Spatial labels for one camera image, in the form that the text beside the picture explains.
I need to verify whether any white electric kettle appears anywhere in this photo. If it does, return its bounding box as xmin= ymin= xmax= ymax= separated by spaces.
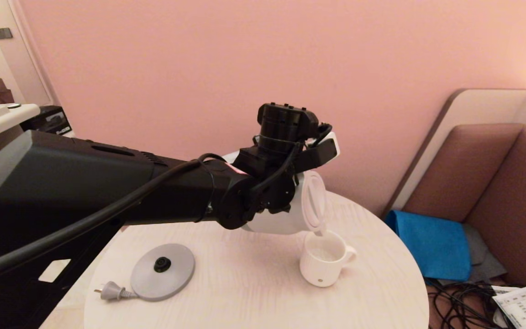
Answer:
xmin=224 ymin=151 xmax=332 ymax=236

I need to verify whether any white ribbed mug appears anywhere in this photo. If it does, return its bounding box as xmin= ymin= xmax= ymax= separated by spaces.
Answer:
xmin=300 ymin=230 xmax=357 ymax=287

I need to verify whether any blue folded cloth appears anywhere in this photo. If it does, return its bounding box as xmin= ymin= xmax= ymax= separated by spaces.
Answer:
xmin=384 ymin=210 xmax=471 ymax=281

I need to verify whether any beige rounded backrest panel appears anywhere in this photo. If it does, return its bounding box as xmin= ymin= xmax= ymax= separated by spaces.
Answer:
xmin=382 ymin=89 xmax=526 ymax=218

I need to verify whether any grey round kettle base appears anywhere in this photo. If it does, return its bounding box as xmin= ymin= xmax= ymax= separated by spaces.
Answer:
xmin=130 ymin=243 xmax=195 ymax=302

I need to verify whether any grey folded cloth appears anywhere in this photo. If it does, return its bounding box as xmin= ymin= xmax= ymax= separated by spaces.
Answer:
xmin=462 ymin=223 xmax=505 ymax=285

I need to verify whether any brown upholstered sofa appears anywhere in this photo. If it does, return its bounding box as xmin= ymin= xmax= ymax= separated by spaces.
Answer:
xmin=402 ymin=123 xmax=526 ymax=301

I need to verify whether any grey power plug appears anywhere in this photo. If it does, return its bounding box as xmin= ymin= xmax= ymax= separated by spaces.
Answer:
xmin=93 ymin=281 xmax=138 ymax=301

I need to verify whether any black box appliance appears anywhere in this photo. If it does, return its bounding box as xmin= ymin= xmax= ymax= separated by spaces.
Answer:
xmin=20 ymin=106 xmax=73 ymax=135

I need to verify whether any printed white paper sheet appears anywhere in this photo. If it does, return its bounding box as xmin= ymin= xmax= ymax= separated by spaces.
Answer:
xmin=490 ymin=285 xmax=526 ymax=329

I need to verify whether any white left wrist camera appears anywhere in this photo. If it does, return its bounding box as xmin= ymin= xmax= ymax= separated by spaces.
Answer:
xmin=306 ymin=132 xmax=339 ymax=173

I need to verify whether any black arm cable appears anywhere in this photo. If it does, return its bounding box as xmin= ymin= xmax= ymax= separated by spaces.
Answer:
xmin=0 ymin=153 xmax=332 ymax=286

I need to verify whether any black cable bundle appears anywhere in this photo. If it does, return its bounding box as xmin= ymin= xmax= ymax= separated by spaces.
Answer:
xmin=426 ymin=278 xmax=526 ymax=329

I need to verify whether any beige sink pedestal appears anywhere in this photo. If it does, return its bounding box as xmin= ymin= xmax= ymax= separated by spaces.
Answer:
xmin=0 ymin=124 xmax=33 ymax=164

